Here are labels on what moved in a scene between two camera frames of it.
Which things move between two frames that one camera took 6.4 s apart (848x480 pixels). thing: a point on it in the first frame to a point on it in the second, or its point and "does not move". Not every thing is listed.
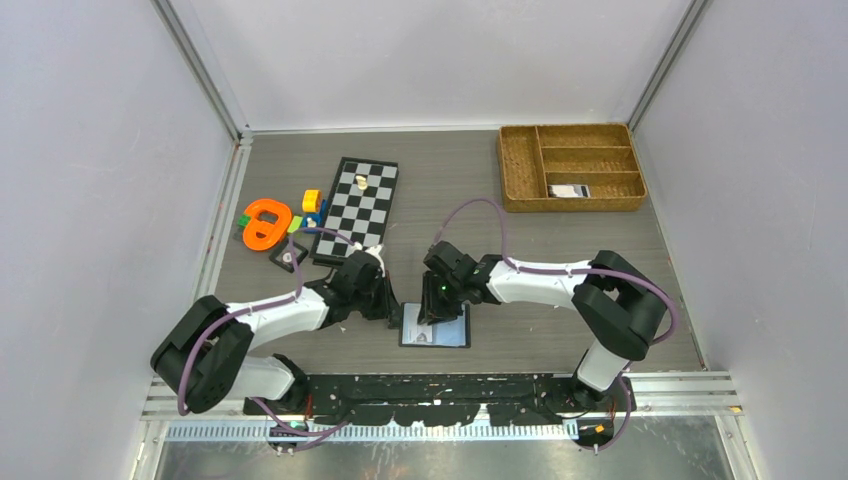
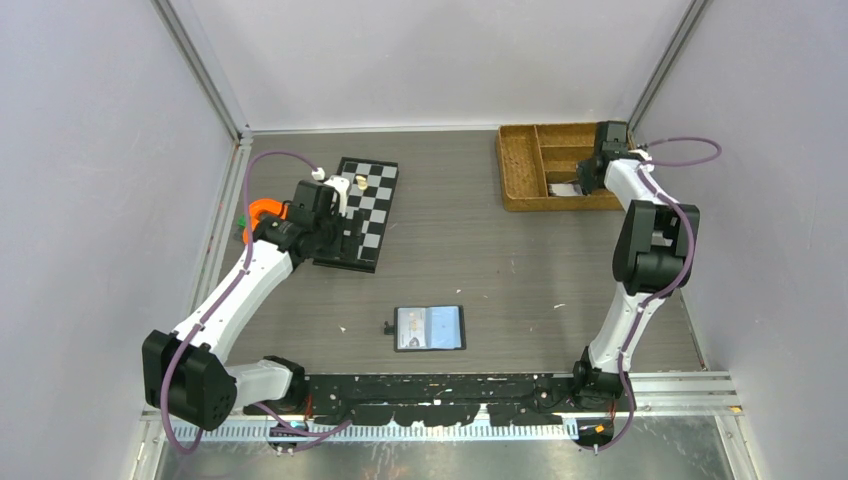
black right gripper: x=432 y=310 to x=584 y=178
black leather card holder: x=450 y=333 does not move
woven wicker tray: x=602 y=156 does not move
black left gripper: x=388 y=307 to x=334 y=249
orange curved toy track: x=275 y=232 does not move
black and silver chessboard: x=357 y=205 does not move
